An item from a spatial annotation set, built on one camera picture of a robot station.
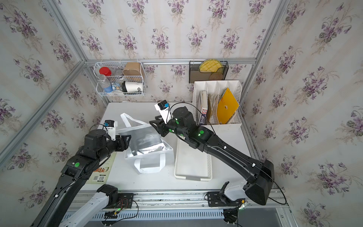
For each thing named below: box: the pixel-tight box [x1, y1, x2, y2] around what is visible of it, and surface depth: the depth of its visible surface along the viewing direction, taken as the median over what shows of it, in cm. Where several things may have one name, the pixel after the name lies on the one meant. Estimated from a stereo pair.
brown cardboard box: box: [122, 61, 142, 76], surface depth 92 cm
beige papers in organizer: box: [206, 93, 221, 125], surface depth 90 cm
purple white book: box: [199, 90, 208, 126], surface depth 90 cm
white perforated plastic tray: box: [174, 136, 213, 182], surface depth 86 cm
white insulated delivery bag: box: [117, 112, 174, 174], surface depth 71 cm
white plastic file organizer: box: [192, 79, 243, 133], surface depth 99 cm
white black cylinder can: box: [121, 80, 144, 93], surface depth 95 cm
